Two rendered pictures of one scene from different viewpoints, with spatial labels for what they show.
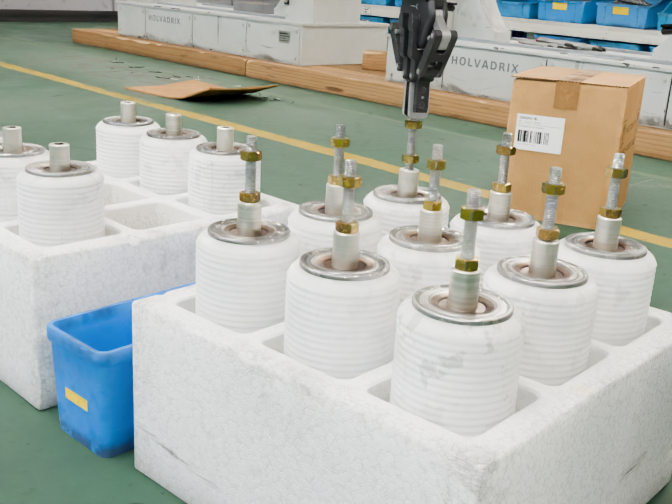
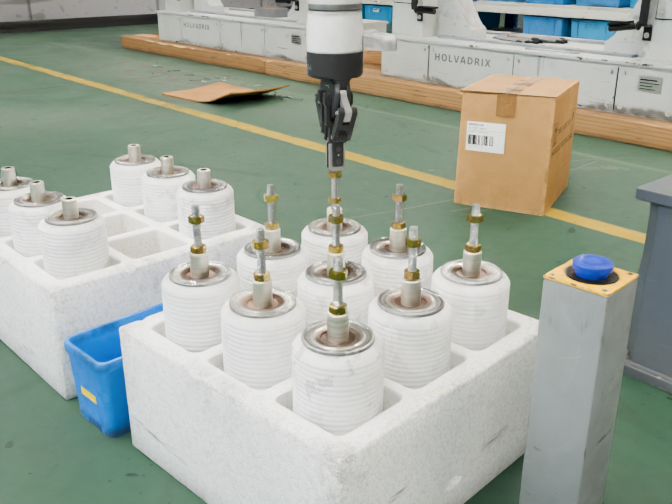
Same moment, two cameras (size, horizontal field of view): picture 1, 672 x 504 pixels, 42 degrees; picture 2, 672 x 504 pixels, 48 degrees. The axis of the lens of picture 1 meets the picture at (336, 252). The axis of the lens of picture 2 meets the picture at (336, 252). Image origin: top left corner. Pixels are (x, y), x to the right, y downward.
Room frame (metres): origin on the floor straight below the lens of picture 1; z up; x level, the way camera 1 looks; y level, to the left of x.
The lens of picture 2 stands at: (-0.08, -0.13, 0.62)
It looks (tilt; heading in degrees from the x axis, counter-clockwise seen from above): 22 degrees down; 3
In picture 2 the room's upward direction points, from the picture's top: straight up
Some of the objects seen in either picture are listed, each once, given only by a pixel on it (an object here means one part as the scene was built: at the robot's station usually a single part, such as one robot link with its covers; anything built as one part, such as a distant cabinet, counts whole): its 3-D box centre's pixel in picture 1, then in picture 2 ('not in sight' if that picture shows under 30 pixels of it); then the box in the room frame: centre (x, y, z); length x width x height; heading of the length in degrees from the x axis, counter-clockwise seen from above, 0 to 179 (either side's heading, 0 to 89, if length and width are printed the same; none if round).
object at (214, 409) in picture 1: (414, 395); (336, 386); (0.77, -0.09, 0.09); 0.39 x 0.39 x 0.18; 49
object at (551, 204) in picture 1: (550, 212); (412, 259); (0.69, -0.17, 0.30); 0.01 x 0.01 x 0.08
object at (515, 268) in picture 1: (541, 272); (410, 302); (0.69, -0.17, 0.25); 0.08 x 0.08 x 0.01
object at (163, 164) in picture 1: (173, 197); (171, 220); (1.21, 0.24, 0.16); 0.10 x 0.10 x 0.18
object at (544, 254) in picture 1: (543, 258); (411, 291); (0.69, -0.17, 0.26); 0.02 x 0.02 x 0.03
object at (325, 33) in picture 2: not in sight; (348, 25); (0.94, -0.09, 0.53); 0.11 x 0.09 x 0.06; 109
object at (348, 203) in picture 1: (348, 205); (261, 261); (0.68, -0.01, 0.30); 0.01 x 0.01 x 0.08
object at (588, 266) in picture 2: not in sight; (592, 269); (0.64, -0.35, 0.32); 0.04 x 0.04 x 0.02
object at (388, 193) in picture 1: (407, 195); (334, 227); (0.94, -0.08, 0.25); 0.08 x 0.08 x 0.01
